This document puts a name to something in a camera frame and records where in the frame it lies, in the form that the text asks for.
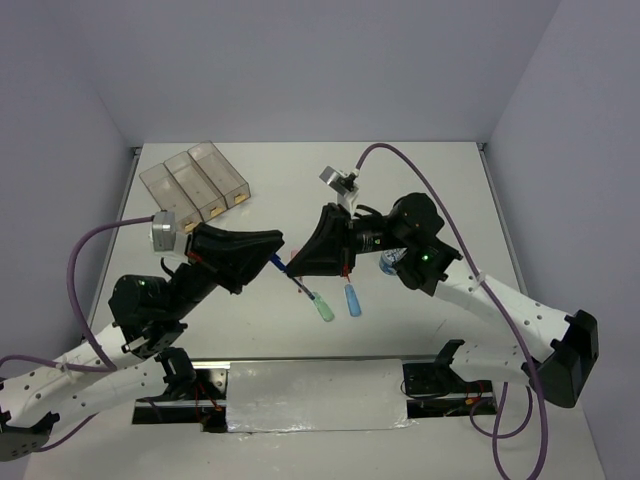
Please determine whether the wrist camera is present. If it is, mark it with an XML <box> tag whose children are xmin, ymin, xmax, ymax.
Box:
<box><xmin>319</xmin><ymin>166</ymin><xmax>360</xmax><ymax>214</ymax></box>
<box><xmin>149</xmin><ymin>210</ymin><xmax>177</xmax><ymax>258</ymax></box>

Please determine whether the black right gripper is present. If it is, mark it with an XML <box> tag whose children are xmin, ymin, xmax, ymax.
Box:
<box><xmin>284</xmin><ymin>201</ymin><xmax>410</xmax><ymax>275</ymax></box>

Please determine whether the green correction tape case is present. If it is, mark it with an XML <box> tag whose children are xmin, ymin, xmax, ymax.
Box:
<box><xmin>312</xmin><ymin>292</ymin><xmax>335</xmax><ymax>322</ymax></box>

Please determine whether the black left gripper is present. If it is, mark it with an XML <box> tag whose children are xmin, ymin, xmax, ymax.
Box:
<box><xmin>168</xmin><ymin>222</ymin><xmax>290</xmax><ymax>320</ymax></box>

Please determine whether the blue correction tape case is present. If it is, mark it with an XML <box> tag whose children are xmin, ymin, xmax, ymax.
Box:
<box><xmin>344</xmin><ymin>283</ymin><xmax>362</xmax><ymax>317</ymax></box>

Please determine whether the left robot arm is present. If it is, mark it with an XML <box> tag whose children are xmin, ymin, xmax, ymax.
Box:
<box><xmin>1</xmin><ymin>211</ymin><xmax>284</xmax><ymax>462</ymax></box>

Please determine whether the blue pen cap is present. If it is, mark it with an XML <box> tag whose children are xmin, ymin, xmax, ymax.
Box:
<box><xmin>270</xmin><ymin>254</ymin><xmax>287</xmax><ymax>275</ymax></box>

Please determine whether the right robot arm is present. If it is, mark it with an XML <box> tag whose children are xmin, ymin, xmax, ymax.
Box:
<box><xmin>286</xmin><ymin>193</ymin><xmax>599</xmax><ymax>408</ymax></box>

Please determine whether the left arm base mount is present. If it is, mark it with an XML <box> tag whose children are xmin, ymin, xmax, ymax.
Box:
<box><xmin>132</xmin><ymin>348</ymin><xmax>230</xmax><ymax>434</ymax></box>

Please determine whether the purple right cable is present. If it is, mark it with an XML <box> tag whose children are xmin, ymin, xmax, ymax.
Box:
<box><xmin>353</xmin><ymin>143</ymin><xmax>550</xmax><ymax>480</ymax></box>

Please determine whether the clear three-compartment organizer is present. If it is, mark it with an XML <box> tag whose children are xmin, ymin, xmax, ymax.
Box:
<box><xmin>140</xmin><ymin>141</ymin><xmax>251</xmax><ymax>233</ymax></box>

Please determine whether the blue ink jar right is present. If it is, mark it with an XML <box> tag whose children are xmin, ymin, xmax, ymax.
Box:
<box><xmin>378</xmin><ymin>248</ymin><xmax>406</xmax><ymax>276</ymax></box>

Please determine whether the blue gel pen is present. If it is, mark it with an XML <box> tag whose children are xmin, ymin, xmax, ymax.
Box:
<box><xmin>294</xmin><ymin>277</ymin><xmax>315</xmax><ymax>300</ymax></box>

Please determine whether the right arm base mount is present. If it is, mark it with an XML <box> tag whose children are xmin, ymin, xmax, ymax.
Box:
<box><xmin>400</xmin><ymin>340</ymin><xmax>496</xmax><ymax>420</ymax></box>

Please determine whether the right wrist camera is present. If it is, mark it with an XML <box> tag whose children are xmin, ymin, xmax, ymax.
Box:
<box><xmin>319</xmin><ymin>166</ymin><xmax>360</xmax><ymax>214</ymax></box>

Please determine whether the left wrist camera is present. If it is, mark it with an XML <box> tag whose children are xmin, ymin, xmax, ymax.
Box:
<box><xmin>149</xmin><ymin>210</ymin><xmax>177</xmax><ymax>258</ymax></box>

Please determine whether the silver tape sheet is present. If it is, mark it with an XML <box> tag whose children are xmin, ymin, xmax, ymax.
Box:
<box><xmin>226</xmin><ymin>360</ymin><xmax>411</xmax><ymax>433</ymax></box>

